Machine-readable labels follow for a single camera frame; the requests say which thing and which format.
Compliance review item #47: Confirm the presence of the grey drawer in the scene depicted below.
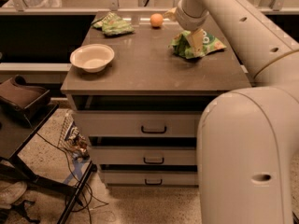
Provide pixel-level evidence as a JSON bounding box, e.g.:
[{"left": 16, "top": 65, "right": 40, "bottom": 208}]
[
  {"left": 73, "top": 111, "right": 200, "bottom": 137},
  {"left": 99, "top": 171, "right": 198, "bottom": 186},
  {"left": 88, "top": 147, "right": 196, "bottom": 165}
]

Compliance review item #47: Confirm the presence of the orange ball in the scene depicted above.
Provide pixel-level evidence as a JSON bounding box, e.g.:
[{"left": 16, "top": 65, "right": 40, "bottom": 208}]
[{"left": 149, "top": 13, "right": 164, "bottom": 28}]

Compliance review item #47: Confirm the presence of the top grey drawer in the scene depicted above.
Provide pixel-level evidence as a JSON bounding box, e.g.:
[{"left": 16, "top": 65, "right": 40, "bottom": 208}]
[{"left": 73, "top": 111, "right": 200, "bottom": 137}]

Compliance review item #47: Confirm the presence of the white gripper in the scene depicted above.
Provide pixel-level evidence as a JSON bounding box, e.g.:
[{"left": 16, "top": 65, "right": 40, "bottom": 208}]
[{"left": 163, "top": 0, "right": 209, "bottom": 54}]

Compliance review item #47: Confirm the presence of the black side table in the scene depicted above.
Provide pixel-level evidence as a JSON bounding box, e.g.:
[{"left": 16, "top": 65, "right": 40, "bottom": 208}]
[{"left": 0, "top": 104, "right": 96, "bottom": 224}]

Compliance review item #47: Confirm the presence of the green rice chip bag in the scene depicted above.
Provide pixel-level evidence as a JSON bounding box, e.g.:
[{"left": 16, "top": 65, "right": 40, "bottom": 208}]
[{"left": 170, "top": 31, "right": 226, "bottom": 59}]

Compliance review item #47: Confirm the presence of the middle grey drawer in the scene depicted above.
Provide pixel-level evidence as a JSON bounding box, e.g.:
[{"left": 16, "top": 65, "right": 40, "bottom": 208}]
[{"left": 88, "top": 147, "right": 196, "bottom": 165}]

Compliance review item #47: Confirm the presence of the black floor cable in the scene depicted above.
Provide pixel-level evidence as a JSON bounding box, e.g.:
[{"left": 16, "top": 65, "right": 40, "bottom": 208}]
[{"left": 36, "top": 132, "right": 110, "bottom": 224}]

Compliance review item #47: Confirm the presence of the wire basket with snacks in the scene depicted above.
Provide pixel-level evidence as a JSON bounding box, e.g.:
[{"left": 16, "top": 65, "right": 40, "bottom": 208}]
[{"left": 58, "top": 111, "right": 90, "bottom": 160}]

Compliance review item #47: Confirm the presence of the grey drawer cabinet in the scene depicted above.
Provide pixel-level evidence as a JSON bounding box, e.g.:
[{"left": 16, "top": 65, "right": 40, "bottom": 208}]
[{"left": 62, "top": 12, "right": 250, "bottom": 173}]

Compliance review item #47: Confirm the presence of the brown box on table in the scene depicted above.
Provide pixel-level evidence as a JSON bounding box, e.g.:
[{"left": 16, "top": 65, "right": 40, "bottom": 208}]
[{"left": 0, "top": 76, "right": 50, "bottom": 119}]

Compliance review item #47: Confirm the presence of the white paper bowl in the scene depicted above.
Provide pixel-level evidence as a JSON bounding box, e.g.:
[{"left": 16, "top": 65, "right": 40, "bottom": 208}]
[{"left": 70, "top": 44, "right": 115, "bottom": 73}]

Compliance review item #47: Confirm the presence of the bottom grey drawer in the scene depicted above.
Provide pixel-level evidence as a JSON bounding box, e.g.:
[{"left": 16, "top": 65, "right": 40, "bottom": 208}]
[{"left": 99, "top": 171, "right": 198, "bottom": 186}]

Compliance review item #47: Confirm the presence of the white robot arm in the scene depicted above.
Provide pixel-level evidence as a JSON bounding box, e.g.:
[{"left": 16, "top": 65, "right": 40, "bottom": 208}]
[{"left": 170, "top": 0, "right": 299, "bottom": 224}]

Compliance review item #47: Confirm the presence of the white shoe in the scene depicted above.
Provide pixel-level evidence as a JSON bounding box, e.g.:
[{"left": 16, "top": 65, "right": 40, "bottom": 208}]
[{"left": 0, "top": 181, "right": 27, "bottom": 209}]

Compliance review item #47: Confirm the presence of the small green snack bag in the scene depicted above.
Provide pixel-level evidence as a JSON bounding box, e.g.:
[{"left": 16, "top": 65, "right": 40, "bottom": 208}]
[{"left": 92, "top": 12, "right": 135, "bottom": 36}]

